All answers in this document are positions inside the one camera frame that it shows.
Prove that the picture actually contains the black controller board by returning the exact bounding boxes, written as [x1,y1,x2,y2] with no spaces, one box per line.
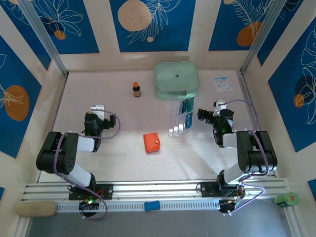
[218,199,241,214]
[79,199,101,211]

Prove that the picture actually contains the teal credit card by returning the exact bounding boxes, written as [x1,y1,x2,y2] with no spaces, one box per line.
[187,97,196,114]

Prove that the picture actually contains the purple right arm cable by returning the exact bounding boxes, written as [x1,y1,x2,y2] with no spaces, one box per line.
[216,99,270,217]

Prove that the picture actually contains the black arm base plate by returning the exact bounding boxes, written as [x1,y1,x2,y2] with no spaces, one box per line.
[68,184,114,200]
[200,181,245,198]

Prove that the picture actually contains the aluminium corner extrusion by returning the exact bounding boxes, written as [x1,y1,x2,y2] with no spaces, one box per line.
[282,206,302,237]

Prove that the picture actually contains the clear sleeve of blue cards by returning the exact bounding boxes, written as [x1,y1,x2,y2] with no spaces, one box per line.
[167,97,196,138]

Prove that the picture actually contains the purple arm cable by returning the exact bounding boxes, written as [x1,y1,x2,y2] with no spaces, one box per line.
[54,110,121,221]
[216,99,270,217]

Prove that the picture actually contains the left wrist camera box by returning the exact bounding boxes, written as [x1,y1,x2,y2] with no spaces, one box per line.
[90,104,106,120]

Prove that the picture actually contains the white slotted cable duct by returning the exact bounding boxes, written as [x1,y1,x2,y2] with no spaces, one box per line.
[56,199,221,212]

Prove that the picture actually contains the mint green zip pouch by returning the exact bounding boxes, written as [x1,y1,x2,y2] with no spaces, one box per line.
[154,61,200,101]

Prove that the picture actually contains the brown bottle orange cap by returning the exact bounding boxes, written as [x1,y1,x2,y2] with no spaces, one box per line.
[132,82,142,98]

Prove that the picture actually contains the aluminium extrusion rail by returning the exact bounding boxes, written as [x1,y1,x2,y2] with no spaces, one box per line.
[21,178,291,202]

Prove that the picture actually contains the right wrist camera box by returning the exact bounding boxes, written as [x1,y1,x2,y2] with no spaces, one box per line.
[211,99,227,111]

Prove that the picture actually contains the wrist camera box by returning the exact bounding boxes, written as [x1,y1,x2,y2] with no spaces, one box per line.
[90,104,106,120]
[211,99,227,111]

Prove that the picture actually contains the aluminium frame post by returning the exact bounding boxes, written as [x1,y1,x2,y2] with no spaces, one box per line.
[18,0,69,77]
[240,0,304,74]

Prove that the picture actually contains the blue white sachet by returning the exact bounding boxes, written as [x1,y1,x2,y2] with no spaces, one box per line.
[212,76,234,93]

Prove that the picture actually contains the blue foam clip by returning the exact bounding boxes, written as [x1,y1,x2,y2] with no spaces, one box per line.
[144,201,160,212]

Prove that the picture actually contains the orange card holder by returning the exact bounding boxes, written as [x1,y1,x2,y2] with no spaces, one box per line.
[143,132,161,154]

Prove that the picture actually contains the green tape roll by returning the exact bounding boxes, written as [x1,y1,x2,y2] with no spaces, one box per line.
[274,192,301,207]

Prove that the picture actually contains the beige foam pad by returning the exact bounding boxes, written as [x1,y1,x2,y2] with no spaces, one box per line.
[16,201,58,218]

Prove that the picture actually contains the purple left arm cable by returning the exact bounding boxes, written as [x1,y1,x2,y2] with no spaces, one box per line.
[54,110,121,221]

